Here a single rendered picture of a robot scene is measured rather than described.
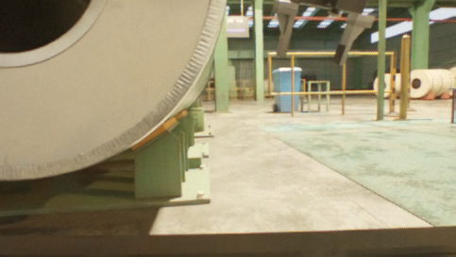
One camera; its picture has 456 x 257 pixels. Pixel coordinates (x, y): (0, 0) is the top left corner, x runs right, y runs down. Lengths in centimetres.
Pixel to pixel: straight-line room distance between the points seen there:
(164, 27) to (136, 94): 20
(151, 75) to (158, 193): 46
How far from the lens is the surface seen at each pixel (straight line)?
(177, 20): 67
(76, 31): 74
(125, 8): 71
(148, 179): 91
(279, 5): 46
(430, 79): 1237
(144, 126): 66
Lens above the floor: 39
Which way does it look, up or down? 5 degrees down
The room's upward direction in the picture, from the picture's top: 2 degrees counter-clockwise
